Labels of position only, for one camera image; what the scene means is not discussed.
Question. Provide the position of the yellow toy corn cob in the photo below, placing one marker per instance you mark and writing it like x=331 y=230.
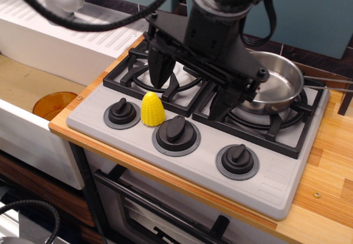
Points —
x=152 y=110

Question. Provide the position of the white toy sink unit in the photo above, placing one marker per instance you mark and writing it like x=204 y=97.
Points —
x=38 y=59

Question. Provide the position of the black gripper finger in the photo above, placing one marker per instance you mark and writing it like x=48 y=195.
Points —
x=223 y=102
x=160 y=61

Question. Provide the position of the black left stove knob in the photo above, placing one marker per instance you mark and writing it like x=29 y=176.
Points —
x=122 y=115

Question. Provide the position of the black right stove knob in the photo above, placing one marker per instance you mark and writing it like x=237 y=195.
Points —
x=237 y=162

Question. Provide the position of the grey toy stove top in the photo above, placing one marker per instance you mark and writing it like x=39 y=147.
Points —
x=270 y=191

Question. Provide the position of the black middle stove knob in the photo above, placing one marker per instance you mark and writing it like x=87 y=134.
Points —
x=176 y=137

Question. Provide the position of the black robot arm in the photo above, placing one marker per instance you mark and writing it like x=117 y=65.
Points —
x=228 y=10

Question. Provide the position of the black burner grate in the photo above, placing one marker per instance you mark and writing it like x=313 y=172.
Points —
x=180 y=94
x=290 y=132

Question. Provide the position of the black stove knob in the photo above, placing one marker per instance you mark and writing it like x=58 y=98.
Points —
x=122 y=115
x=237 y=162
x=176 y=137

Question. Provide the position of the black left burner grate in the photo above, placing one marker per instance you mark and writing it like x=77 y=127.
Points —
x=180 y=94

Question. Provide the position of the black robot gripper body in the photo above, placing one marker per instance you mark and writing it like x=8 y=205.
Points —
x=210 y=47

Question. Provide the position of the toy oven door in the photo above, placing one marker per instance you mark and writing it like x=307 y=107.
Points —
x=150 y=221

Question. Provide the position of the stainless steel pan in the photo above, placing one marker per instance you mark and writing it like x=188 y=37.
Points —
x=285 y=83

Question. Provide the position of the black right burner grate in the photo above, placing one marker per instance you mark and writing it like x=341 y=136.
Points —
x=290 y=132

